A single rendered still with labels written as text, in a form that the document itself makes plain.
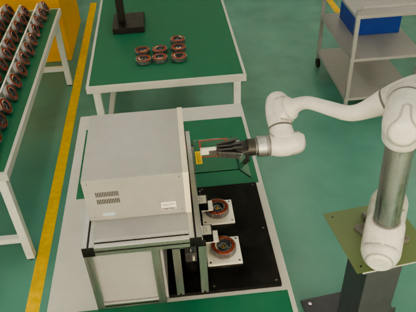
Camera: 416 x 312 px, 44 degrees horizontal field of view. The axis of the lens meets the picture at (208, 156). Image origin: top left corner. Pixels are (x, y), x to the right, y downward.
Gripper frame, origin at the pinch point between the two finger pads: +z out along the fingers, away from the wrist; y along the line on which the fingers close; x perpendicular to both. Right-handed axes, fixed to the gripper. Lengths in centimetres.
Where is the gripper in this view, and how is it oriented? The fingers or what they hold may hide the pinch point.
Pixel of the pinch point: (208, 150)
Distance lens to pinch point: 218.1
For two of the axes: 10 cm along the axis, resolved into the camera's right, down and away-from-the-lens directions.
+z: -9.9, 0.9, -0.5
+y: -1.0, -6.2, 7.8
